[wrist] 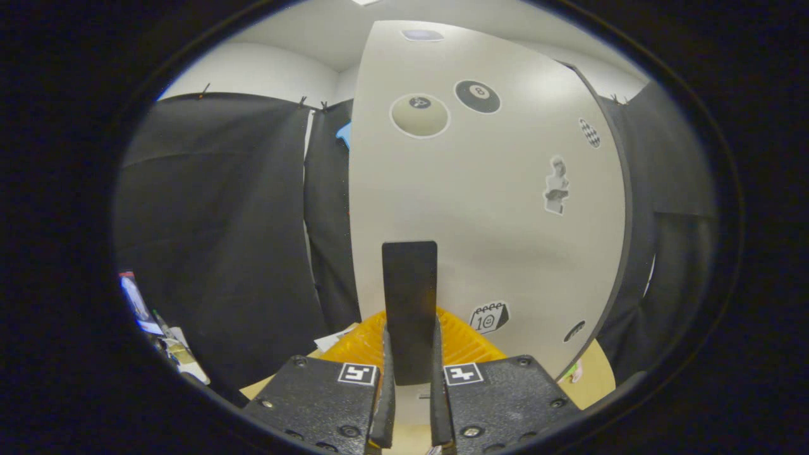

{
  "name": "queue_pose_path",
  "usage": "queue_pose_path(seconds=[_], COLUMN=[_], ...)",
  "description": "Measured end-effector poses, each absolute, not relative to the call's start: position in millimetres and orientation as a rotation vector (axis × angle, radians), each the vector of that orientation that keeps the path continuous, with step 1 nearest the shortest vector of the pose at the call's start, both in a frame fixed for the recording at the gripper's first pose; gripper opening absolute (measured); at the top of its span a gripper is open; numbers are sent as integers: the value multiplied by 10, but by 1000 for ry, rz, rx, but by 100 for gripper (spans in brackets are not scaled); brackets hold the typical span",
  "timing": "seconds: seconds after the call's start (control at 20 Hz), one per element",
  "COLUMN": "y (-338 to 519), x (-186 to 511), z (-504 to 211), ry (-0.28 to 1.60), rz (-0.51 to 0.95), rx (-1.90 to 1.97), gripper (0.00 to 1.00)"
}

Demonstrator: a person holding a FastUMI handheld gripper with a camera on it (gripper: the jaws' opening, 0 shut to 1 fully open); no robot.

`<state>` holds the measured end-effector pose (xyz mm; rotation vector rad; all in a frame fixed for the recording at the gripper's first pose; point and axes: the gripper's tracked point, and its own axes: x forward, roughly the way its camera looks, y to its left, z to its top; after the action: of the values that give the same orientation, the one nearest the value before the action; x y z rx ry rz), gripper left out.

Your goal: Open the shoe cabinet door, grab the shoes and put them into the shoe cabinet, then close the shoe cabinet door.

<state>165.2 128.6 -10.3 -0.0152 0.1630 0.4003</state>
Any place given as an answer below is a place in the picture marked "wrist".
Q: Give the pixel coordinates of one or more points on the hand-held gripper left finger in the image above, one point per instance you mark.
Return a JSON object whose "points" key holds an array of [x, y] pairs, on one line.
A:
{"points": [[383, 411]]}

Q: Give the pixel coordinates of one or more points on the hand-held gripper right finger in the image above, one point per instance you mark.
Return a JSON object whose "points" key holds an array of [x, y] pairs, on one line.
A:
{"points": [[440, 411]]}

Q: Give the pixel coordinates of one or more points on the light grey shoe cabinet door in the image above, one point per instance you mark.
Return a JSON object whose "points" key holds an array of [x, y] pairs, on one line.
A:
{"points": [[493, 240]]}

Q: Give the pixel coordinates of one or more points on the green and pink plush toy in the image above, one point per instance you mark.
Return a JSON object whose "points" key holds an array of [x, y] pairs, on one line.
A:
{"points": [[572, 373]]}

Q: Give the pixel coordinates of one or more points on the black backdrop cloth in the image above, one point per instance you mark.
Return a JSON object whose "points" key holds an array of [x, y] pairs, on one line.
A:
{"points": [[215, 240]]}

